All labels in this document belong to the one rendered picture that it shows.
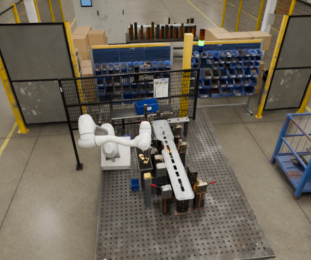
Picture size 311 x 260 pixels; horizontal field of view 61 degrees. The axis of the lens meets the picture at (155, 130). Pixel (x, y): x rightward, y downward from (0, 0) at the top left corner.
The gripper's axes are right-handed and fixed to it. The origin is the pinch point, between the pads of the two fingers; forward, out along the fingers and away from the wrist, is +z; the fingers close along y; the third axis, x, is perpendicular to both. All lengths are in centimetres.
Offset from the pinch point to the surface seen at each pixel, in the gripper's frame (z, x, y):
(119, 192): 56, -1, -32
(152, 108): 16, 120, -15
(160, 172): 21.2, 2.8, 14.2
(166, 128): 26, 89, 9
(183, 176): 25.9, 5.6, 38.2
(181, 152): 34, 52, 32
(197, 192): 30, -10, 54
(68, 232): 126, -18, -99
